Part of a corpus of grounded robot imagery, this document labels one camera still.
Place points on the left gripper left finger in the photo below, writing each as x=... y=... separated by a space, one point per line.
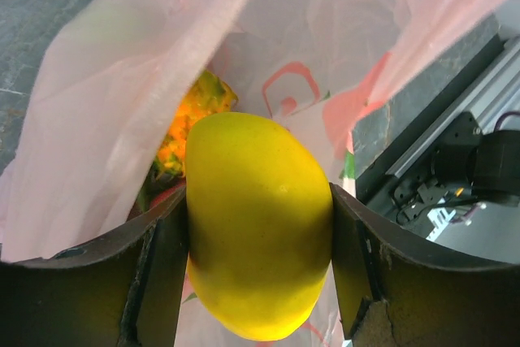
x=122 y=288

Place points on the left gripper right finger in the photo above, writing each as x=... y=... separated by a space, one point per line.
x=395 y=288

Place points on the yellow mango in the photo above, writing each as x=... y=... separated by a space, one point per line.
x=259 y=224

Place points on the pineapple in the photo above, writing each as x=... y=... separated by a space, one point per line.
x=208 y=95

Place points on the pink plastic bag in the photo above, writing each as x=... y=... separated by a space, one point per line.
x=111 y=81

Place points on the red apple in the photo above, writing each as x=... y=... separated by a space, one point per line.
x=167 y=194

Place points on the aluminium front rail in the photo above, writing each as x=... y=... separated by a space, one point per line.
x=485 y=88

